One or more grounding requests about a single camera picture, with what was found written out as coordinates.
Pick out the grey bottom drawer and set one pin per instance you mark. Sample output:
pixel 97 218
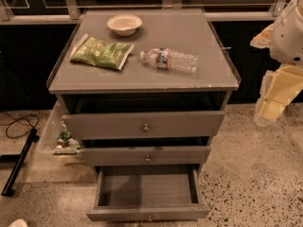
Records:
pixel 148 193

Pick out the white paper bowl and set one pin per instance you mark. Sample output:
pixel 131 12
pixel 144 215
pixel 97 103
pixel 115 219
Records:
pixel 124 24

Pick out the grey drawer cabinet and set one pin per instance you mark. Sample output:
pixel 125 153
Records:
pixel 139 88

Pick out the grey middle drawer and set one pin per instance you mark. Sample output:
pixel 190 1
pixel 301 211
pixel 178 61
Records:
pixel 145 156

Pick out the black metal stand leg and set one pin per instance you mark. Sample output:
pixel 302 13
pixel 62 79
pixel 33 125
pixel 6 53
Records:
pixel 19 159

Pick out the green chip bag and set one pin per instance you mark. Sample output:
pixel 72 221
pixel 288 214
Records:
pixel 92 51

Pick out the white object at floor edge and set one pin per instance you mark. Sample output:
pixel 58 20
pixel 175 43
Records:
pixel 18 223

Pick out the grey top drawer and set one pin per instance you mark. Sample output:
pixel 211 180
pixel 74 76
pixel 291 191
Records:
pixel 94 126

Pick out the clear plastic water bottle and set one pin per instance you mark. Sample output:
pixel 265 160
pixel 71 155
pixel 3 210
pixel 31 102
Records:
pixel 164 58

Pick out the clear plastic storage bin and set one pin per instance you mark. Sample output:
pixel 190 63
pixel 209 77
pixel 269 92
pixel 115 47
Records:
pixel 48 142

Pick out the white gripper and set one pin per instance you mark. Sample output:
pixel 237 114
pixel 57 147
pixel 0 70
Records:
pixel 288 37

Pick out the metal window railing frame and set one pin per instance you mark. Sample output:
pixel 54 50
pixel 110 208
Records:
pixel 44 12

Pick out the grey drawer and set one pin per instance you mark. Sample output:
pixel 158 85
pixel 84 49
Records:
pixel 94 126
pixel 148 193
pixel 145 156

